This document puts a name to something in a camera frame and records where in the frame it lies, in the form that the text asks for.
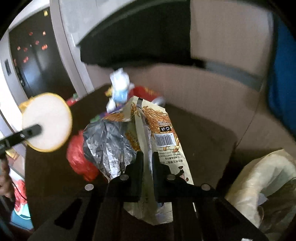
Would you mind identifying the red snack packet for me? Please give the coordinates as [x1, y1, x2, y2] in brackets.
[128, 86, 166, 107]

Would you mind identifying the white blue crumpled wrapper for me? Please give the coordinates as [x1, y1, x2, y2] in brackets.
[106, 68, 134, 113]

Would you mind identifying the blue hanging towel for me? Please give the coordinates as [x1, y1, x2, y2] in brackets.
[267, 16, 295, 137]

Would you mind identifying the yellow-rimmed white round lid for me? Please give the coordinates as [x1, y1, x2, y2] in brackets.
[19, 92, 73, 153]

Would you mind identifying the person's left hand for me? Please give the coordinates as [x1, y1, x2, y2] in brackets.
[1, 158, 15, 200]

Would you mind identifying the foil noodle snack bag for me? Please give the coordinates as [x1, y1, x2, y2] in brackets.
[83, 96, 194, 225]

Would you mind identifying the trash bin with plastic liner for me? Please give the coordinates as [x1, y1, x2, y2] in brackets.
[225, 149, 295, 240]

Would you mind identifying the red plastic bag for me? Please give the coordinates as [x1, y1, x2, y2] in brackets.
[66, 130, 100, 182]

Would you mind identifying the black hanging cloth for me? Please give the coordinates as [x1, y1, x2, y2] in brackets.
[79, 1, 205, 70]

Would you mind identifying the black refrigerator with magnets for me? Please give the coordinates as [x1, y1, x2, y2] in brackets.
[9, 8, 76, 100]

